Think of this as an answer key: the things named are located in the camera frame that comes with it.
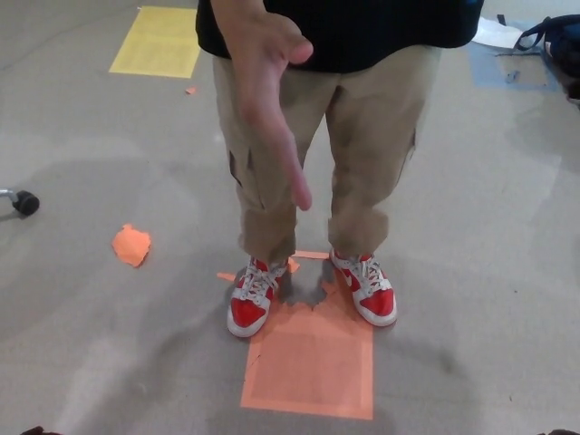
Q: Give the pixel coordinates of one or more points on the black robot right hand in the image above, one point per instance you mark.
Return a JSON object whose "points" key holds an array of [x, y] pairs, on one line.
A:
{"points": [[559, 432]]}

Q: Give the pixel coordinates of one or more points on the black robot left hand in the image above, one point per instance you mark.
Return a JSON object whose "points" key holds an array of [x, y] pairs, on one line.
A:
{"points": [[38, 431]]}

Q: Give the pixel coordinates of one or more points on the person's bare right hand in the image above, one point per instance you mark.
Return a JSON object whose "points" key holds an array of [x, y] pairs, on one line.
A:
{"points": [[260, 72]]}

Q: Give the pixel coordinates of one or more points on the tiny orange paper scrap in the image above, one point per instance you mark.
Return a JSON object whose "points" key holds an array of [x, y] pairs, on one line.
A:
{"points": [[190, 90]]}

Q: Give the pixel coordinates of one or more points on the yellow paper sheet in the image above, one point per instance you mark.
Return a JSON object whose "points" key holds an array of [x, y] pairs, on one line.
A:
{"points": [[156, 43]]}

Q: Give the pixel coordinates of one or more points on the khaki cargo trousers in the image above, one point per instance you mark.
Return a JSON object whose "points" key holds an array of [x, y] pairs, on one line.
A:
{"points": [[362, 136]]}

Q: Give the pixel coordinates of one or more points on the black t-shirt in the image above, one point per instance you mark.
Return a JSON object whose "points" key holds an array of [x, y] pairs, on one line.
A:
{"points": [[385, 27]]}

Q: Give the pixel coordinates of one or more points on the orange tape strip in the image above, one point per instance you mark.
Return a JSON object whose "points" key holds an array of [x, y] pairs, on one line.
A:
{"points": [[225, 276]]}

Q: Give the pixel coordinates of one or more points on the crumpled orange paper scrap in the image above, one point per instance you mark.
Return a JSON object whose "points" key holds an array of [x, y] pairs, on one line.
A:
{"points": [[131, 244]]}

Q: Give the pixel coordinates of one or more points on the red white left sneaker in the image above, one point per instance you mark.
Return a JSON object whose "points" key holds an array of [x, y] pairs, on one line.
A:
{"points": [[376, 301]]}

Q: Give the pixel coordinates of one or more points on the red white sneaker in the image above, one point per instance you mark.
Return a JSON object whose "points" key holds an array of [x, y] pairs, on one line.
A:
{"points": [[376, 301], [247, 312]]}

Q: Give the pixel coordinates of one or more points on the black chair caster wheel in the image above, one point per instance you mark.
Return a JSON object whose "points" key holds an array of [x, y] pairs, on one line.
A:
{"points": [[26, 202]]}

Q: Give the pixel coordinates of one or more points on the white paper sheet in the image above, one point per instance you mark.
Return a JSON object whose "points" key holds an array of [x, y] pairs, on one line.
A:
{"points": [[494, 32]]}

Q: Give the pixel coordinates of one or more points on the silver chair leg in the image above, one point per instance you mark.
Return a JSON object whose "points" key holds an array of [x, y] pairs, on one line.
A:
{"points": [[6, 194]]}

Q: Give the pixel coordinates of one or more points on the red white right sneaker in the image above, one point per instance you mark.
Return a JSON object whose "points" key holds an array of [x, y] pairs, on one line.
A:
{"points": [[247, 312]]}

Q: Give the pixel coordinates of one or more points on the large orange paper sheet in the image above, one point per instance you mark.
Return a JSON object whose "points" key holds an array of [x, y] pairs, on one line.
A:
{"points": [[310, 369]]}

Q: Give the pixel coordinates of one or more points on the dark blue backpack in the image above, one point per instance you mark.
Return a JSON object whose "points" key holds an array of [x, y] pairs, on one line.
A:
{"points": [[564, 43]]}

